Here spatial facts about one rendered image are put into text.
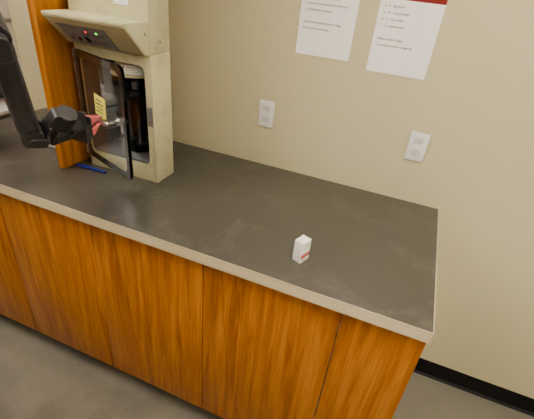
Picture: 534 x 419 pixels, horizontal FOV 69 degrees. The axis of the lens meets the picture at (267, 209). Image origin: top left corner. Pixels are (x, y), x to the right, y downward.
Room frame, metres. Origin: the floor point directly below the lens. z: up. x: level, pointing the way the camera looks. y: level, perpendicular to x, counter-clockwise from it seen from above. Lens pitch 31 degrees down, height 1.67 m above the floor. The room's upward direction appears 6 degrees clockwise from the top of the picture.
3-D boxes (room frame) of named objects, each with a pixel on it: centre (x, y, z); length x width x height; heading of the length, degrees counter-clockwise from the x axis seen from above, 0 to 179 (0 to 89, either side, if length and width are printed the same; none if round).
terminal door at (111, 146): (1.32, 0.61, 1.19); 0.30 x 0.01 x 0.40; 51
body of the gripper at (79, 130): (1.15, 0.64, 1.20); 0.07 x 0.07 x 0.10; 70
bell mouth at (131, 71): (1.46, 0.53, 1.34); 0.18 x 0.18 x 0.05
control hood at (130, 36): (1.32, 0.60, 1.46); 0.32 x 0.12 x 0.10; 71
